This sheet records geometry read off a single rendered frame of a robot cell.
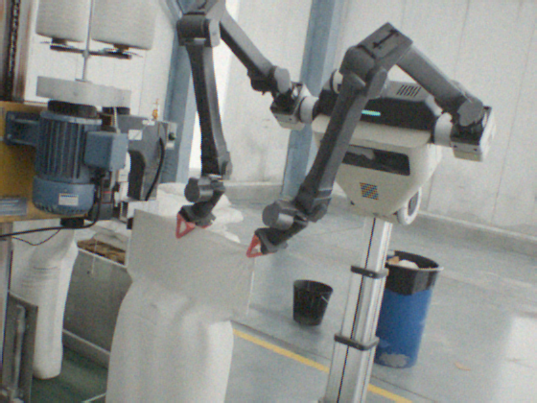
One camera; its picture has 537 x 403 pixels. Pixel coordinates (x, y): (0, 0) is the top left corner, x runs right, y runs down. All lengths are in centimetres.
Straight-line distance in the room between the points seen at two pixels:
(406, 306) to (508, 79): 630
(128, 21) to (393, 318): 265
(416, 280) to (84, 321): 198
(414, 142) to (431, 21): 835
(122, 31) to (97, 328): 135
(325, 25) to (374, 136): 877
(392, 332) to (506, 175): 600
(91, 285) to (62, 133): 113
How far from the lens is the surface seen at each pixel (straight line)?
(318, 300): 422
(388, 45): 132
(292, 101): 195
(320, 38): 1055
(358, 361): 214
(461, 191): 967
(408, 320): 380
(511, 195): 950
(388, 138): 180
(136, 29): 164
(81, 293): 262
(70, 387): 226
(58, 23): 184
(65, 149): 155
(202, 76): 160
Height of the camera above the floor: 142
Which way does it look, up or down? 9 degrees down
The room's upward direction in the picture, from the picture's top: 9 degrees clockwise
